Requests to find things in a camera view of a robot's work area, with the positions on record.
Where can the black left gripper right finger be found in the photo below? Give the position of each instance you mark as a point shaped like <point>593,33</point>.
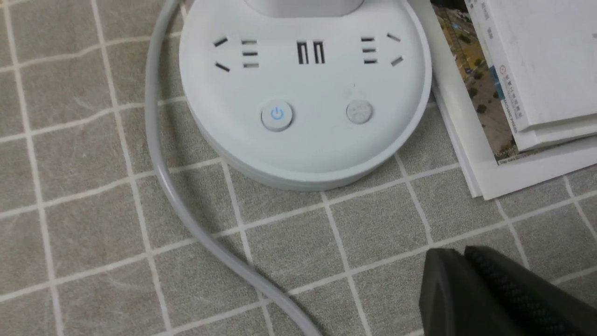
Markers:
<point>538,306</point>

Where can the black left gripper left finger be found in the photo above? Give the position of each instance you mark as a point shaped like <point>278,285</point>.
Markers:
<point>454,301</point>

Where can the white desk lamp with sockets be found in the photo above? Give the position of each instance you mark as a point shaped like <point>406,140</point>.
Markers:
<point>306,104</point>

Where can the middle white book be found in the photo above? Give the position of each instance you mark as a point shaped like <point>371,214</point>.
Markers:
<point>554,134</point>

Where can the bottom large white magazine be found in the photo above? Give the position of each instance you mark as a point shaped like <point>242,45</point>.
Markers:
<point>485,176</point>

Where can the top self-driving textbook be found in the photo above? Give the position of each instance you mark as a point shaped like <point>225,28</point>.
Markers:
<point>545,53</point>

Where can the grey checked tablecloth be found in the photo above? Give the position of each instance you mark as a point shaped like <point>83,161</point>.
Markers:
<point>91,247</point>

